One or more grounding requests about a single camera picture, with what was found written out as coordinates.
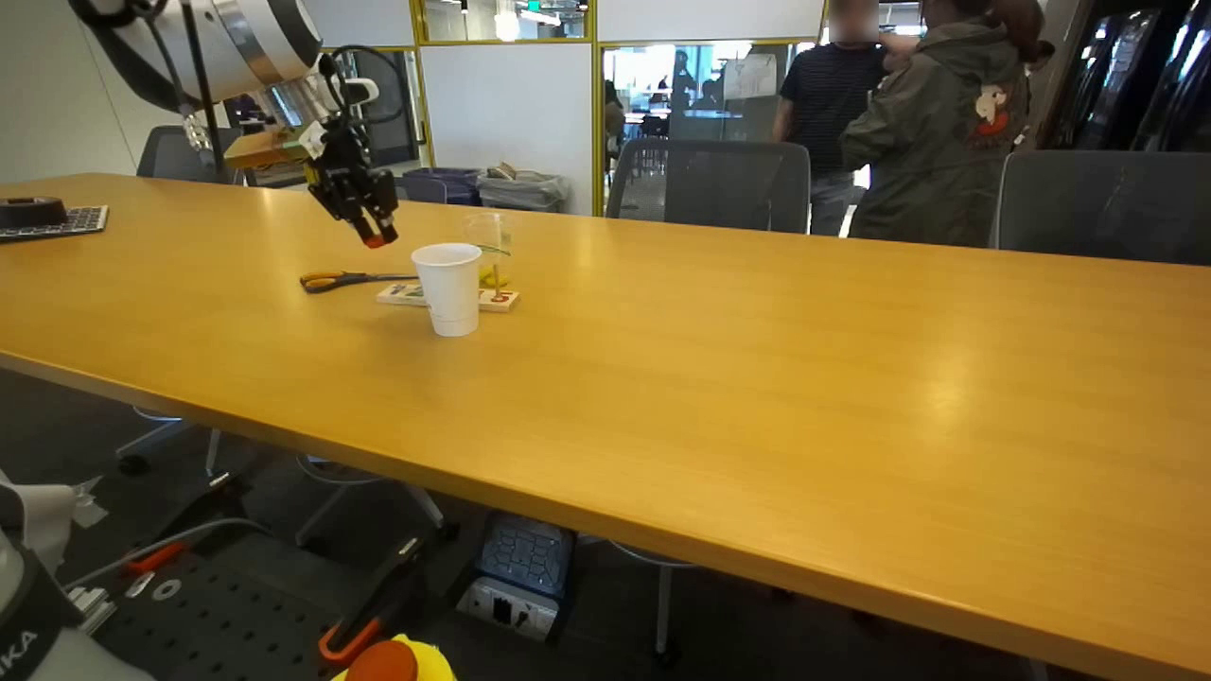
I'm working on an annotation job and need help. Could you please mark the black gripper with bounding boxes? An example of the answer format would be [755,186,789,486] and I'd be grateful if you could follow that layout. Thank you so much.
[307,126,404,249]

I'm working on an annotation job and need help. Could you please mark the dark blue storage bin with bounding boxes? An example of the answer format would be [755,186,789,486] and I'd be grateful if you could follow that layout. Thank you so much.
[395,164,488,207]

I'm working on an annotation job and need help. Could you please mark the white paper cup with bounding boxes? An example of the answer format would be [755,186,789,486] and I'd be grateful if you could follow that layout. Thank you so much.
[407,237,488,342]

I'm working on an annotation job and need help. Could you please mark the clear plastic cup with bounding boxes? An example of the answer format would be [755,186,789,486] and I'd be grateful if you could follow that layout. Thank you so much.
[471,207,513,307]

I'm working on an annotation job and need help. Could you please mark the grey storage bin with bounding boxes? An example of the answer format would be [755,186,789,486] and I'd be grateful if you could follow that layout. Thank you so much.
[471,167,577,216]

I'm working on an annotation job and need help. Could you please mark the yellow framed glass partition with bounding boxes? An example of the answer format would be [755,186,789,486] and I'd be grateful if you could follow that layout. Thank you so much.
[267,0,834,219]

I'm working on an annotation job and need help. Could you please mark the grey mesh chair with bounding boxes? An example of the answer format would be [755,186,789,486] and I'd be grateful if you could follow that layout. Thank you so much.
[134,126,229,186]
[988,148,1211,269]
[604,134,818,236]

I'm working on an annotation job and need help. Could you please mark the grey laptop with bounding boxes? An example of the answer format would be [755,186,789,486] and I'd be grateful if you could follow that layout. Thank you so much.
[0,206,113,249]

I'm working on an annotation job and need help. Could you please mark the flat black device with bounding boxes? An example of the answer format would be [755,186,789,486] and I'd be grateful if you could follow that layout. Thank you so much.
[0,196,76,236]

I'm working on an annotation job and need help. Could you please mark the grey blue box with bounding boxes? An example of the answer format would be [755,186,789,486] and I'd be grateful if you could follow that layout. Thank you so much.
[471,512,583,604]

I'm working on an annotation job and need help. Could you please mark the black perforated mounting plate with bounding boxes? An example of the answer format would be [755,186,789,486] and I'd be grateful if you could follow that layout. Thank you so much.
[60,495,431,681]

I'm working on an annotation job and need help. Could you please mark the man in black t-shirt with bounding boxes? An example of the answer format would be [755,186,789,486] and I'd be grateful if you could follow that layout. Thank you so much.
[768,0,887,237]

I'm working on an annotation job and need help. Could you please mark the woman in olive jacket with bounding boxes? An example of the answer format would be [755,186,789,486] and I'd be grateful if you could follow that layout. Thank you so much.
[840,0,1050,249]

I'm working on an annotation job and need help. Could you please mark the yellow black handled scissors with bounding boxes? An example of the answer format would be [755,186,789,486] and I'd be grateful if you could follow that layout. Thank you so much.
[295,265,419,300]

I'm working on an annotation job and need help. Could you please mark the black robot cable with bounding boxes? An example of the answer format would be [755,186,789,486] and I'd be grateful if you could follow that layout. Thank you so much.
[67,0,380,154]

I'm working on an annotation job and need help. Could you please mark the black clamp orange handle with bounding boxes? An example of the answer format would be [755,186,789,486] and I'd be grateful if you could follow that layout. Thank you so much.
[313,534,428,674]

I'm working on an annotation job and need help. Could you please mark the small red handled tool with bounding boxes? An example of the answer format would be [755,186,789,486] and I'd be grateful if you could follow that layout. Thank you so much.
[122,543,187,584]

